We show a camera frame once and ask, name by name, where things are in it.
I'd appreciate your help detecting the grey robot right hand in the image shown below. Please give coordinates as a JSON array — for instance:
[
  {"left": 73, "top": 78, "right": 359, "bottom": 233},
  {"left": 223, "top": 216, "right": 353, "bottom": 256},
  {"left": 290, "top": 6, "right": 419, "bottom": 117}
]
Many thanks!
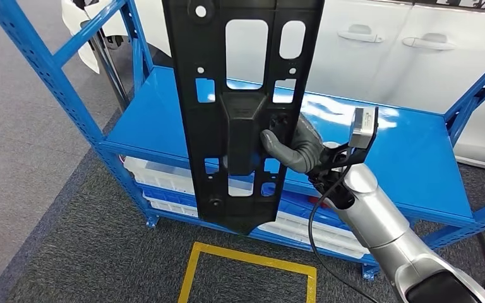
[{"left": 260, "top": 112, "right": 326, "bottom": 174}]

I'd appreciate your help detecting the black plastic panel part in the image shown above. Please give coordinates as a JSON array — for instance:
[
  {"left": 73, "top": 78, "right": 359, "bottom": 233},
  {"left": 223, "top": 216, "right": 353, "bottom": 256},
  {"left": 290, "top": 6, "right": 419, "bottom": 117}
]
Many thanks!
[{"left": 162, "top": 0, "right": 326, "bottom": 236}]

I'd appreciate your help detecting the blue metal shelf rack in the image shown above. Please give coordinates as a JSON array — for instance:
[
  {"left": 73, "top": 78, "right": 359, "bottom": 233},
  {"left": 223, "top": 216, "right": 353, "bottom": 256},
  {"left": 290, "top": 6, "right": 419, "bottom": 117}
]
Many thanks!
[{"left": 0, "top": 0, "right": 485, "bottom": 300}]

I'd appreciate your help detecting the white plastic tray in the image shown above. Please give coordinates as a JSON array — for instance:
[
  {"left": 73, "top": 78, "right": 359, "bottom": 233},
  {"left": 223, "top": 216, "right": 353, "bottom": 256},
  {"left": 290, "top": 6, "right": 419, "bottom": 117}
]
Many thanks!
[
  {"left": 123, "top": 155, "right": 255, "bottom": 198},
  {"left": 144, "top": 194, "right": 371, "bottom": 260}
]

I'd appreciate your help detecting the white car body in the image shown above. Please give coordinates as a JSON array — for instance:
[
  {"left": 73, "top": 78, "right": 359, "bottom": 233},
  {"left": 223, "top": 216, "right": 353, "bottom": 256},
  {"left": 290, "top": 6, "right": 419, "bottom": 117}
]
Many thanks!
[{"left": 61, "top": 0, "right": 485, "bottom": 173}]

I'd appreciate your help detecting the yellow floor tape square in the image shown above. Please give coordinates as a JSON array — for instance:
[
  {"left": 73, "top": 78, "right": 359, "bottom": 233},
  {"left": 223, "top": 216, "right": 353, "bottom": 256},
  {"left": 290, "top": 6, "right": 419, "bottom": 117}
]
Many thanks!
[{"left": 177, "top": 241, "right": 318, "bottom": 303}]

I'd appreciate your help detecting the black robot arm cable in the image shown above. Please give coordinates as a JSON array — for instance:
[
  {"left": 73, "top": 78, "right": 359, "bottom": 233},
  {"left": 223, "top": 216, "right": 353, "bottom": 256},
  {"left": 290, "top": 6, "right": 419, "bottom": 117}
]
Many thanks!
[{"left": 308, "top": 165, "right": 380, "bottom": 303}]

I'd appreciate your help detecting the white car door handle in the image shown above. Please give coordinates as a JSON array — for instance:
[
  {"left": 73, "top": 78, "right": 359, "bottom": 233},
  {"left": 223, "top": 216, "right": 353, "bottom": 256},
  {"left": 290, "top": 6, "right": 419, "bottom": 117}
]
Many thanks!
[
  {"left": 337, "top": 23, "right": 385, "bottom": 44},
  {"left": 402, "top": 33, "right": 457, "bottom": 51}
]

